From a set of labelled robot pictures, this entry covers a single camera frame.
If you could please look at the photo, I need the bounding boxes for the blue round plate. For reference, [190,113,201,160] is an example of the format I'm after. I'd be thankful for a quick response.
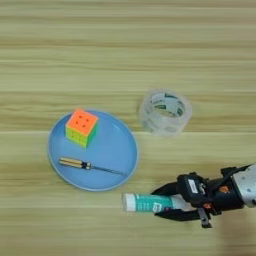
[47,109,140,193]

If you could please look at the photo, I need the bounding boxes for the white teal glue stick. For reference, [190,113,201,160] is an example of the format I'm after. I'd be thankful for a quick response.
[121,193,195,214]

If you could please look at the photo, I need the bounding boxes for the clear adhesive tape roll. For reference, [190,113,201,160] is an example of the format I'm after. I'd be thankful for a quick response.
[138,88,193,138]

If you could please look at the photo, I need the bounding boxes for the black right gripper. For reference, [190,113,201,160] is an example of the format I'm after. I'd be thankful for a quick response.
[150,175,247,229]

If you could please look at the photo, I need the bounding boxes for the orange green puzzle cube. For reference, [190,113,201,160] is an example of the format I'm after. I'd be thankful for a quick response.
[64,108,100,149]

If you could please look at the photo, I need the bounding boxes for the small black box white label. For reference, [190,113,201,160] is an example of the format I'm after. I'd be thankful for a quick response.
[176,173,211,206]

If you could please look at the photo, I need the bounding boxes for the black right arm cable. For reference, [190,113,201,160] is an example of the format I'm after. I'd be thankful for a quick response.
[208,164,252,193]

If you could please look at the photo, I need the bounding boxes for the yellow handled small screwdriver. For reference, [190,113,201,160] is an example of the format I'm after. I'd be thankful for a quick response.
[59,157,129,177]

